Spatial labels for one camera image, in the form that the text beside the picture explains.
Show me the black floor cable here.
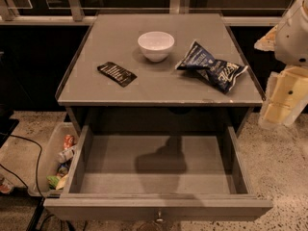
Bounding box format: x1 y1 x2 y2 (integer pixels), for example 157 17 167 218
0 134 44 198

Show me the grey drawer cabinet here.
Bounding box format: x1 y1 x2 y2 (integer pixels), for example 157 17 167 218
56 13 262 130

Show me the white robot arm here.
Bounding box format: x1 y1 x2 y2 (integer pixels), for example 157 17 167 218
254 0 308 129

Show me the green snack packet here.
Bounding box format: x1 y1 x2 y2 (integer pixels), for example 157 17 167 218
47 176 60 190

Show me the white ceramic bowl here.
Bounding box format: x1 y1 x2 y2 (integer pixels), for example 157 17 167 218
138 31 175 63

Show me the blue chip bag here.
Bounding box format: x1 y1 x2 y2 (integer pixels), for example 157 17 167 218
175 40 248 93

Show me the grey top drawer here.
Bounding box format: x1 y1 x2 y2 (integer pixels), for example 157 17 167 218
44 128 272 222

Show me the orange soda can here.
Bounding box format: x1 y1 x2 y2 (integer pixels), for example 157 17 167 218
64 135 74 149

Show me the clear plastic bin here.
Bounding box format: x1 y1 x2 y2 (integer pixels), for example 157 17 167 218
28 122 79 197

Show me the yellow snack bag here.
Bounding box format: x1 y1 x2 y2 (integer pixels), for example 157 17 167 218
56 175 67 190

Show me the metal window railing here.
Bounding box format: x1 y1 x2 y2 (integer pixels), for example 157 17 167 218
0 0 295 26

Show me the white plastic bottle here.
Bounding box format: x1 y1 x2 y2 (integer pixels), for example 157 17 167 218
58 145 76 164

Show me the black snack packet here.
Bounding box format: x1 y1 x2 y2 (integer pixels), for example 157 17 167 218
97 62 137 88

